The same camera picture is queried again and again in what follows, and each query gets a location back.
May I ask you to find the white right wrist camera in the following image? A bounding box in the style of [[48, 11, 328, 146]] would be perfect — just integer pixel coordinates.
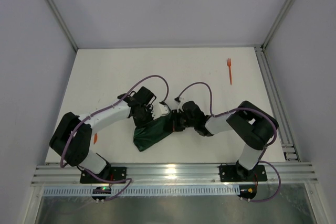
[[174, 97, 184, 112]]

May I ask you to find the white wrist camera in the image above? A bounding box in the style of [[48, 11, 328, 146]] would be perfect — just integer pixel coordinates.
[[174, 97, 184, 112], [151, 103, 170, 120]]

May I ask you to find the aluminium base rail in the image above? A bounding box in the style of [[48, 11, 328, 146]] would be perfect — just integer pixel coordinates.
[[31, 162, 318, 186]]

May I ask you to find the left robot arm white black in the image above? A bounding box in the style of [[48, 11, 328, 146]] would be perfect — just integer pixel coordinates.
[[49, 87, 156, 175]]

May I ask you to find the aluminium frame rail right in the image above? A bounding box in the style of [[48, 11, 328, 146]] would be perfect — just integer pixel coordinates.
[[255, 46, 301, 162]]

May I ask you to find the slotted grey cable duct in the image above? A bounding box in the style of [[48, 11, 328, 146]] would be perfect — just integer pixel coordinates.
[[43, 185, 239, 197]]

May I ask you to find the aluminium frame post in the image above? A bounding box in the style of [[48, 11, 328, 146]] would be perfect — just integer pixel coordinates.
[[261, 0, 296, 49], [45, 0, 79, 52]]

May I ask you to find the right black controller board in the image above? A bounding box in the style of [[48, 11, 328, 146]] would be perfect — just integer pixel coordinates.
[[238, 186, 257, 200]]

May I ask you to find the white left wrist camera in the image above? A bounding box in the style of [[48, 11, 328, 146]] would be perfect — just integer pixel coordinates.
[[151, 103, 170, 120]]

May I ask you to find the aluminium frame post right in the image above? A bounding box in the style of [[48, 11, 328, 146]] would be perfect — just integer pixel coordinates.
[[261, 0, 296, 49]]

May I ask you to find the orange plastic fork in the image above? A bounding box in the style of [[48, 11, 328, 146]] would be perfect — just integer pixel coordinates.
[[227, 58, 232, 85]]

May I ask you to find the left black controller board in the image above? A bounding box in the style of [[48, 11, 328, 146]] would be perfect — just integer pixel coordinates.
[[91, 186, 111, 202]]

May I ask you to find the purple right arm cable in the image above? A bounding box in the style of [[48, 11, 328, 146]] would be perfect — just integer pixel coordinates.
[[175, 81, 282, 203]]

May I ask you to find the black controller board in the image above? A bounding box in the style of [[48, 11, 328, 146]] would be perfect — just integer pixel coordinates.
[[238, 186, 257, 200], [91, 186, 111, 202]]

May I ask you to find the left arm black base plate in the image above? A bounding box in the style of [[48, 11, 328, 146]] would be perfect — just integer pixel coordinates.
[[80, 165, 127, 184]]

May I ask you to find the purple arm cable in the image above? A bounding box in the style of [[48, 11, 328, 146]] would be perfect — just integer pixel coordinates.
[[175, 81, 282, 203], [60, 74, 170, 205]]

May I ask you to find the aluminium frame post left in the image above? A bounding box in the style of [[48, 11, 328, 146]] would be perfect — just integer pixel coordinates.
[[45, 0, 79, 52]]

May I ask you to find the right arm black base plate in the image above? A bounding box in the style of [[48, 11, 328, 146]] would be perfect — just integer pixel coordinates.
[[218, 163, 268, 183]]

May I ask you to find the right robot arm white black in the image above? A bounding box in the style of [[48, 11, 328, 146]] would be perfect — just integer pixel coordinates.
[[164, 101, 279, 181]]

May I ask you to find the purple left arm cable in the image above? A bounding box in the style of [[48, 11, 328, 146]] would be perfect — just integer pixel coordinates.
[[60, 74, 170, 205]]

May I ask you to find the orange plastic knife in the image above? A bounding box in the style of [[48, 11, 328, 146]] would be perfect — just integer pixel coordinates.
[[93, 133, 98, 144]]

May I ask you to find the green cloth napkin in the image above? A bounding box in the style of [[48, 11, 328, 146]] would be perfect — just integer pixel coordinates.
[[133, 111, 173, 152]]

